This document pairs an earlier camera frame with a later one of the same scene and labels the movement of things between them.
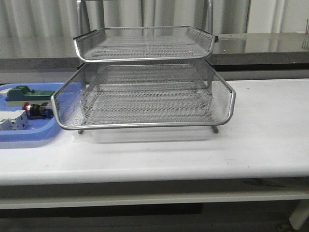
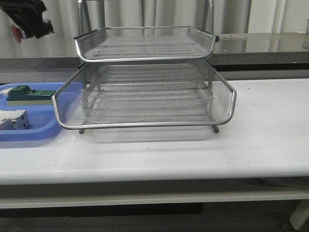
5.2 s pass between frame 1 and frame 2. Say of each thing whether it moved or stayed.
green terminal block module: stayed
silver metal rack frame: stayed
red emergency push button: moved
